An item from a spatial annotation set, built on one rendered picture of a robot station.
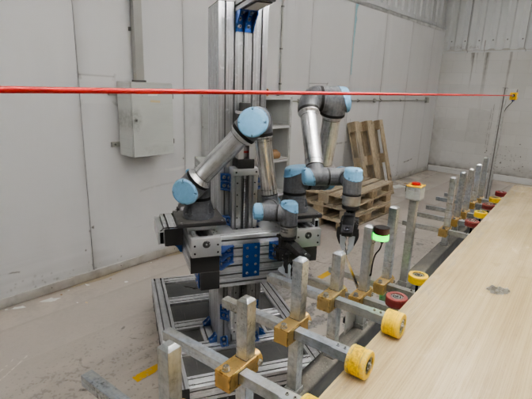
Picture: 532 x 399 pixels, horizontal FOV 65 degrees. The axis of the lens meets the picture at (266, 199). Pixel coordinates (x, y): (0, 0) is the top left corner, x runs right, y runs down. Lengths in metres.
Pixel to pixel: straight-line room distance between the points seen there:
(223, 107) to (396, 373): 1.42
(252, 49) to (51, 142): 1.92
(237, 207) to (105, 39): 2.08
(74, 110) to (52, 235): 0.99
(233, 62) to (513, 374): 1.67
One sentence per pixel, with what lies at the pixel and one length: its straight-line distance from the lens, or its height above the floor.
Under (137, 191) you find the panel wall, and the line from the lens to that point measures 3.97.
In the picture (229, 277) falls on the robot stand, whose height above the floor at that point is 0.73.
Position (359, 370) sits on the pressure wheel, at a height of 0.94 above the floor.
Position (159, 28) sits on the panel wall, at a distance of 4.04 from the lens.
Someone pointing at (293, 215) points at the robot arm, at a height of 1.13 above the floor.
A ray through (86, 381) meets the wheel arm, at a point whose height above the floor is 0.96.
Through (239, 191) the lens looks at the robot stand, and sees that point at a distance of 2.13.
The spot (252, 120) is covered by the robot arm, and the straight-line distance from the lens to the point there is 1.70.
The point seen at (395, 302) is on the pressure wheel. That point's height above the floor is 0.90.
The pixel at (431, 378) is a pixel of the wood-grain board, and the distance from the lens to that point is 1.32.
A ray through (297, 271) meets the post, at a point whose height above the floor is 1.13.
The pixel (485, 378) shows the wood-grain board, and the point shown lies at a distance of 1.39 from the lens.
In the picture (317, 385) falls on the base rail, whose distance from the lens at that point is 1.56.
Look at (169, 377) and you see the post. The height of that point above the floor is 1.07.
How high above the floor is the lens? 1.65
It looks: 15 degrees down
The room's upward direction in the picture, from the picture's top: 2 degrees clockwise
